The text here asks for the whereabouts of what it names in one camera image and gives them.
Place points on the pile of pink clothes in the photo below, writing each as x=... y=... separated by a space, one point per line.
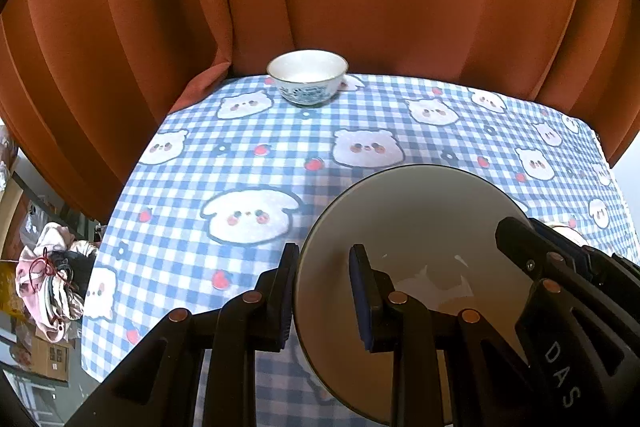
x=55 y=257

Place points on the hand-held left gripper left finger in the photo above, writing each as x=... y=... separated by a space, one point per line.
x=287 y=302

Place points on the blue-patterned white bowl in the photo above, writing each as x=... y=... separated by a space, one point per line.
x=425 y=217
x=307 y=74

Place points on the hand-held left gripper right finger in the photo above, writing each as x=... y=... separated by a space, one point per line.
x=359 y=299

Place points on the cardboard box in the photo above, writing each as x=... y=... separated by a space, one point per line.
x=50 y=357

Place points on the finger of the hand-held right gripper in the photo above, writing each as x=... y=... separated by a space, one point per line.
x=522 y=244
x=600 y=264

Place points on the blue checked bear tablecloth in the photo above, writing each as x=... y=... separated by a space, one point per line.
x=200 y=167

